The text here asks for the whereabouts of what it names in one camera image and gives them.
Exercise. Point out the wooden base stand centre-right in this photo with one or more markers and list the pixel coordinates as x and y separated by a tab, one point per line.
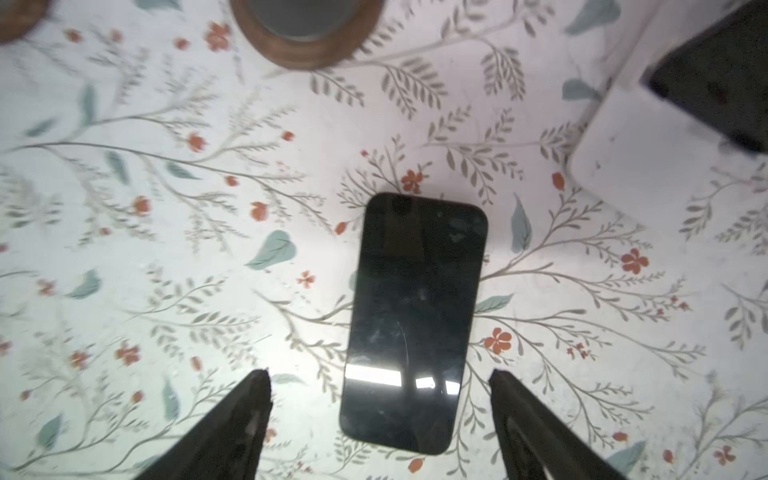
306	35

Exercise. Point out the black phone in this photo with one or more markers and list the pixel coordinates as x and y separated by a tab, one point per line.
719	77
415	292

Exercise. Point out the white folding phone stand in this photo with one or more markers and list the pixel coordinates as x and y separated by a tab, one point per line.
655	162

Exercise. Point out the wooden base stand centre-left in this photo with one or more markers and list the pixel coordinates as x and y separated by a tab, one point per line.
20	17

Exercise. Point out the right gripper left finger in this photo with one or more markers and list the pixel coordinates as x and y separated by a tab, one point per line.
227	442

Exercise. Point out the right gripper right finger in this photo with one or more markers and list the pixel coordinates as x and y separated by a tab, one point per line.
534	443

